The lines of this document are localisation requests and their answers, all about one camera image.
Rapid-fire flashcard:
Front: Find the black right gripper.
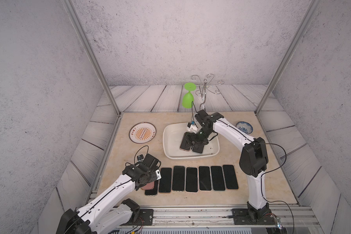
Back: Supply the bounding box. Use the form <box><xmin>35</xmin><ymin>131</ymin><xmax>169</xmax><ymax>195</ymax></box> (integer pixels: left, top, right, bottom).
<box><xmin>182</xmin><ymin>127</ymin><xmax>212</xmax><ymax>148</ymax></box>

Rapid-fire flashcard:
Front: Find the black phone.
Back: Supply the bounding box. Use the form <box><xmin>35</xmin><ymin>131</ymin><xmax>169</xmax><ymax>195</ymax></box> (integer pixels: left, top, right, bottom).
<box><xmin>199</xmin><ymin>166</ymin><xmax>212</xmax><ymax>191</ymax></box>
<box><xmin>222</xmin><ymin>165</ymin><xmax>239</xmax><ymax>190</ymax></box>
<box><xmin>145</xmin><ymin>187</ymin><xmax>158</xmax><ymax>196</ymax></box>
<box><xmin>211</xmin><ymin>166</ymin><xmax>225</xmax><ymax>191</ymax></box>

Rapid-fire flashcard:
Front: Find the white plastic storage box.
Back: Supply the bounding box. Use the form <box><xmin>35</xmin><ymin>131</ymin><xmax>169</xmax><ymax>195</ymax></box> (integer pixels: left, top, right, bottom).
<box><xmin>163</xmin><ymin>122</ymin><xmax>220</xmax><ymax>160</ymax></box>

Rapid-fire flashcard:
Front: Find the phone with purple clear case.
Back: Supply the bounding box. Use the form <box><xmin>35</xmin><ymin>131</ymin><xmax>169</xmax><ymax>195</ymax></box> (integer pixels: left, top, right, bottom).
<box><xmin>141</xmin><ymin>181</ymin><xmax>155</xmax><ymax>190</ymax></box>

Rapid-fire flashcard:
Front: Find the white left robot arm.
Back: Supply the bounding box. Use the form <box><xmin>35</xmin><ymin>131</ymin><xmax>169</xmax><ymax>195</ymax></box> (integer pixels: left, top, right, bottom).
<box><xmin>56</xmin><ymin>154</ymin><xmax>161</xmax><ymax>234</ymax></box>

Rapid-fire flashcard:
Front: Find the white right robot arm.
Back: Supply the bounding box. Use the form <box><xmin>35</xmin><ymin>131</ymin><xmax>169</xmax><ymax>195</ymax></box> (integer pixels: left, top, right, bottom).
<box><xmin>180</xmin><ymin>110</ymin><xmax>271</xmax><ymax>224</ymax></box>

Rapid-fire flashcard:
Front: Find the orange patterned round plate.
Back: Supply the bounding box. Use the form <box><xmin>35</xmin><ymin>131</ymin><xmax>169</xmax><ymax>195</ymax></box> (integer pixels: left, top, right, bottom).
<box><xmin>129</xmin><ymin>122</ymin><xmax>157</xmax><ymax>144</ymax></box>

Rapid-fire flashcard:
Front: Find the blue white ceramic bowl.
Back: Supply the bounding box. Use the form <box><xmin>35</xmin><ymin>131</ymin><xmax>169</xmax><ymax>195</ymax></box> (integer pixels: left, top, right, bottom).
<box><xmin>236</xmin><ymin>121</ymin><xmax>253</xmax><ymax>135</ymax></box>

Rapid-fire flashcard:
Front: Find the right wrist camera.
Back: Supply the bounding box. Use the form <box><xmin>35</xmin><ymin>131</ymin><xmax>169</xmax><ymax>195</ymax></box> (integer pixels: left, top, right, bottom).
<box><xmin>186</xmin><ymin>121</ymin><xmax>199</xmax><ymax>134</ymax></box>

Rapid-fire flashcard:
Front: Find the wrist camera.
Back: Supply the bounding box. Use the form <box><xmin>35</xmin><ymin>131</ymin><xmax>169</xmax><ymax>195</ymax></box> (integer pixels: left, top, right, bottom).
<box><xmin>137</xmin><ymin>155</ymin><xmax>144</xmax><ymax>161</ymax></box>
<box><xmin>186</xmin><ymin>121</ymin><xmax>199</xmax><ymax>134</ymax></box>

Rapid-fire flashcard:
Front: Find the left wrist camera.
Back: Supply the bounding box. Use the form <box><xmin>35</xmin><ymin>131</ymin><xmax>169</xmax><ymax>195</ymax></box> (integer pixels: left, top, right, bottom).
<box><xmin>137</xmin><ymin>155</ymin><xmax>144</xmax><ymax>161</ymax></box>

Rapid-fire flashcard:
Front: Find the silver wire glass rack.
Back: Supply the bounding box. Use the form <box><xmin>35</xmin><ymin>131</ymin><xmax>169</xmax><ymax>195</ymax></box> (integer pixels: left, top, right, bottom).
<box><xmin>191</xmin><ymin>73</ymin><xmax>225</xmax><ymax>110</ymax></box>

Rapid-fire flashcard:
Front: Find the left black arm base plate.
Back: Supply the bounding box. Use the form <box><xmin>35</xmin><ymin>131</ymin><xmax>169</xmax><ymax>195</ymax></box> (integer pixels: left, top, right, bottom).
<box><xmin>121</xmin><ymin>209</ymin><xmax>154</xmax><ymax>226</ymax></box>

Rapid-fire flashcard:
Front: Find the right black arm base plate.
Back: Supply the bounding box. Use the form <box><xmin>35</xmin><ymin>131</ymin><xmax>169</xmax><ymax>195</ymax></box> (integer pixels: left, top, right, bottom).
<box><xmin>228</xmin><ymin>209</ymin><xmax>277</xmax><ymax>225</ymax></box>

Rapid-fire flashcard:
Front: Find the aluminium rail front frame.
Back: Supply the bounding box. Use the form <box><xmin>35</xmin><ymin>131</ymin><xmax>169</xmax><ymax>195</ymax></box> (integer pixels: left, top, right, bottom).
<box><xmin>110</xmin><ymin>204</ymin><xmax>323</xmax><ymax>234</ymax></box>

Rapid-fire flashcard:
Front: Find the right aluminium frame post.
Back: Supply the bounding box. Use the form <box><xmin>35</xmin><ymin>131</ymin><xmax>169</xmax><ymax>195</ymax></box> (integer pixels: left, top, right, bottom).
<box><xmin>254</xmin><ymin>0</ymin><xmax>322</xmax><ymax>117</ymax></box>

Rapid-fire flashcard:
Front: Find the aluminium frame post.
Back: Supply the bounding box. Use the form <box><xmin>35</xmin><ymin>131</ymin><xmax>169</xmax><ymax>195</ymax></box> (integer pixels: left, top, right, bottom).
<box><xmin>254</xmin><ymin>0</ymin><xmax>322</xmax><ymax>117</ymax></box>
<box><xmin>61</xmin><ymin>0</ymin><xmax>121</xmax><ymax>115</ymax></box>

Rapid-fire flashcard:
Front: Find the left aluminium frame post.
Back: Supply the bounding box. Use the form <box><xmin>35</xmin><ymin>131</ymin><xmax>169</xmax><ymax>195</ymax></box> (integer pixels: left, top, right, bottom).
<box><xmin>61</xmin><ymin>0</ymin><xmax>121</xmax><ymax>115</ymax></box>

